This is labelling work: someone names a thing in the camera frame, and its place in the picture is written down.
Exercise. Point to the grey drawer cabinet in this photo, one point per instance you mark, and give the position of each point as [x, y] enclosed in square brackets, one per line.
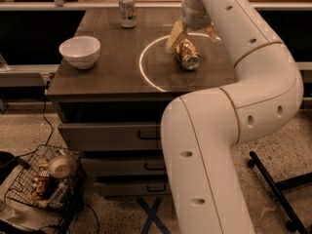
[134, 78]

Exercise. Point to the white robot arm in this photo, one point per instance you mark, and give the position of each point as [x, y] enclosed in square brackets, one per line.
[198, 130]

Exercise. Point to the beige bowl in basket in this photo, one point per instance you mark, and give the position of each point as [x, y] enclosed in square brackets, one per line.
[62, 166]

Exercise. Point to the grey drawer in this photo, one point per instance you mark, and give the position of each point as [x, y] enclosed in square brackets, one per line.
[111, 136]
[142, 166]
[132, 188]

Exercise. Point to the bottom grey drawer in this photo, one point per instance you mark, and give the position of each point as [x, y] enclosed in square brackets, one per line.
[132, 188]

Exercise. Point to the white ceramic bowl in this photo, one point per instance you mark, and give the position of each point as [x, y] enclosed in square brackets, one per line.
[81, 51]

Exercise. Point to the top grey drawer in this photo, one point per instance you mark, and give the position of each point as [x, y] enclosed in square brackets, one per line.
[111, 136]

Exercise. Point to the snack packets in basket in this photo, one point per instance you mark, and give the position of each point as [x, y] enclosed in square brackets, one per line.
[47, 191]

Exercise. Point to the black chair base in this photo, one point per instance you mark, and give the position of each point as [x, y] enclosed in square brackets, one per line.
[294, 224]

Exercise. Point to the orange soda can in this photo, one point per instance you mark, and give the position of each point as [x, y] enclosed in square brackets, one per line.
[188, 55]

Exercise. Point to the middle grey drawer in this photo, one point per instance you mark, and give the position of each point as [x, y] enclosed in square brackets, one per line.
[142, 166]

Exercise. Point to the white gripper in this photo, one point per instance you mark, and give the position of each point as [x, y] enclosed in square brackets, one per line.
[197, 20]

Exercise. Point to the black wire basket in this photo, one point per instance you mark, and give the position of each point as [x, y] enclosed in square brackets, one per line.
[22, 186]

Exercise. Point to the white green soda can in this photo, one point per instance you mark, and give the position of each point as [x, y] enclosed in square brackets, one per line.
[128, 13]

